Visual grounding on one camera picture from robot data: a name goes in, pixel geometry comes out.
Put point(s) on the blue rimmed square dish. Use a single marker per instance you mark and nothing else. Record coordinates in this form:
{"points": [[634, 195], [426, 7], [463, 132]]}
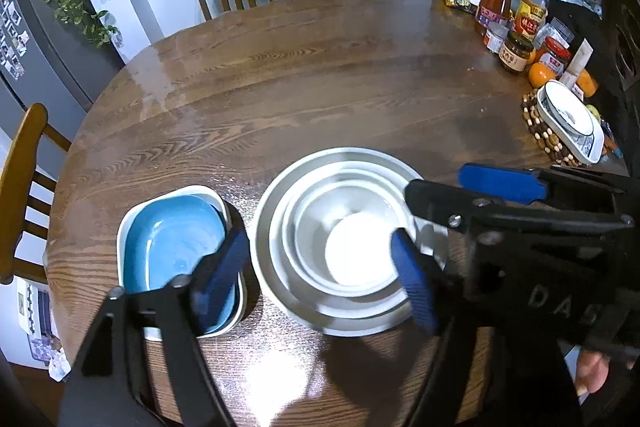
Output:
{"points": [[582, 149]]}

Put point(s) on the person's right hand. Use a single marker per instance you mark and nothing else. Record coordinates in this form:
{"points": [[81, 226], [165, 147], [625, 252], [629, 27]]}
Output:
{"points": [[592, 372]]}

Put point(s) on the plain white bowl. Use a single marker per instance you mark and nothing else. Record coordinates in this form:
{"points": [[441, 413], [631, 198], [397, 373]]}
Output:
{"points": [[345, 307]]}

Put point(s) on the blue patterned square plate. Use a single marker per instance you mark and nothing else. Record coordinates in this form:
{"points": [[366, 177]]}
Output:
{"points": [[223, 213], [120, 252]]}

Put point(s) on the white ribbed bowl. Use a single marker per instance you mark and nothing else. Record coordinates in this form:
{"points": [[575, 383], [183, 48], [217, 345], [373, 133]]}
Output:
{"points": [[350, 252]]}

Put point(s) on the brown lidded sauce jar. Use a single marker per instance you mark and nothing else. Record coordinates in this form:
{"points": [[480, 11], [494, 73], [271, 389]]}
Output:
{"points": [[514, 53]]}

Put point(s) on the green fruit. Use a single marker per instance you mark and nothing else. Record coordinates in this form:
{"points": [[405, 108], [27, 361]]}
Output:
{"points": [[593, 111]]}

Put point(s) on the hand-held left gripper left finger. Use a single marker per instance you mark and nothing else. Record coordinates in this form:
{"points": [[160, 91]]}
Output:
{"points": [[225, 274]]}

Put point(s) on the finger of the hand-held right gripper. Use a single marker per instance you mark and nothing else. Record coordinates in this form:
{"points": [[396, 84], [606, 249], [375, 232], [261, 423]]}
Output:
{"points": [[500, 183], [440, 202]]}

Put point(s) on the black cabinet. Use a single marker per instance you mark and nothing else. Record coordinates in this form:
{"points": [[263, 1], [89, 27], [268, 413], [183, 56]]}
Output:
{"points": [[620, 32]]}

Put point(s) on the red lidded sauce jar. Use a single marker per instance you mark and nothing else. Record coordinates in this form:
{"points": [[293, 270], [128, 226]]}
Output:
{"points": [[554, 57]]}

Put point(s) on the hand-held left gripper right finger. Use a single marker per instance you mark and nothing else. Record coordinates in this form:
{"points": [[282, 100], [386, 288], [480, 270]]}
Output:
{"points": [[412, 282]]}

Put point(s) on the orange fruit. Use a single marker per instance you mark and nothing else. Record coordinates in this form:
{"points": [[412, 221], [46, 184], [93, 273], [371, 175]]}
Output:
{"points": [[531, 57], [541, 75], [587, 83]]}

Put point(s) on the large grey bowl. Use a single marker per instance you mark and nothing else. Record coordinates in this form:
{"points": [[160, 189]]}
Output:
{"points": [[345, 328]]}

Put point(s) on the white paper carton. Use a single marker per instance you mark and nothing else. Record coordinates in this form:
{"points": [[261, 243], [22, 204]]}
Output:
{"points": [[579, 62]]}

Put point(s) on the clear plastic packet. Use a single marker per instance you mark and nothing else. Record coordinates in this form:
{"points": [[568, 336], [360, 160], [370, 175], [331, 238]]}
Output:
{"points": [[560, 32]]}

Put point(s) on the printed paper bag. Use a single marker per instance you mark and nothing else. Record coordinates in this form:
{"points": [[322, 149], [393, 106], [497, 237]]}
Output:
{"points": [[35, 312]]}

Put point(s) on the yellow capped vinegar bottle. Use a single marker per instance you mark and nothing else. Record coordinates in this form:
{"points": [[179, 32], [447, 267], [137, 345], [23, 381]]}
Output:
{"points": [[531, 12]]}

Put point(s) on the grey refrigerator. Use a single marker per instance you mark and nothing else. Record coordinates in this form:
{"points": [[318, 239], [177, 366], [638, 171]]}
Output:
{"points": [[45, 47]]}

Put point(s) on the cluster of fridge magnets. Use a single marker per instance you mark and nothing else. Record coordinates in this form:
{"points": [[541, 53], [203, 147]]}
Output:
{"points": [[12, 37]]}

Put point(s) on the small red labelled jar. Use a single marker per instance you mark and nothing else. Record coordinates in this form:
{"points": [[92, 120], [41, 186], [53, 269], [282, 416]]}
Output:
{"points": [[494, 39]]}

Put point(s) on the white bowl with blue rim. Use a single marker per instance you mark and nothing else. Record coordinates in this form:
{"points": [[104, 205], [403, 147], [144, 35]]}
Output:
{"points": [[567, 109]]}

